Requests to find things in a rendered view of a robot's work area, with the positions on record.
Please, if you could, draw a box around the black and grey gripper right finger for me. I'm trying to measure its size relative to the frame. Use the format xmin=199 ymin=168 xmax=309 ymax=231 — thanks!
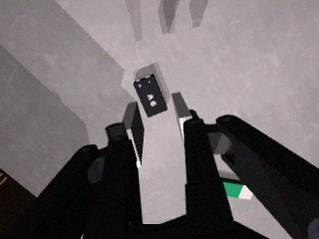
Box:
xmin=171 ymin=92 xmax=319 ymax=239

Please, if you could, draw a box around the small brown chest of drawers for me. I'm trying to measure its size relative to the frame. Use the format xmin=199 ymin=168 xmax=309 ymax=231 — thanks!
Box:
xmin=0 ymin=168 xmax=37 ymax=199

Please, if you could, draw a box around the black nine-volt battery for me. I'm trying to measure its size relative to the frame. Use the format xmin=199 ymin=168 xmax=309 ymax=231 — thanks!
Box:
xmin=133 ymin=74 xmax=167 ymax=118

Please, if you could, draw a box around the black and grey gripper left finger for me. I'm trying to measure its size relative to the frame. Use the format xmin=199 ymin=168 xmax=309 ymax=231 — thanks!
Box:
xmin=3 ymin=102 xmax=145 ymax=239

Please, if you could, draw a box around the green and white eraser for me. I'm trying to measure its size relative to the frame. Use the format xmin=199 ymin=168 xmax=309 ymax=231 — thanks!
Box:
xmin=220 ymin=177 xmax=253 ymax=199

